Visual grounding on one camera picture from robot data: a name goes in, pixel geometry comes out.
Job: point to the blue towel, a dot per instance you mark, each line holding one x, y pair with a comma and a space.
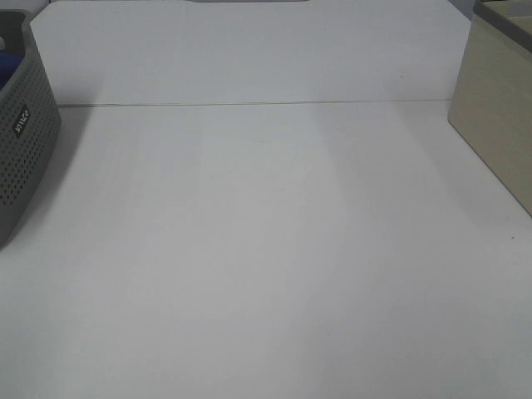
9, 63

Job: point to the beige storage box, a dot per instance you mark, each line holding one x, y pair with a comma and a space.
491, 104

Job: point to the grey perforated plastic basket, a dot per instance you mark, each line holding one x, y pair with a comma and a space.
30, 122

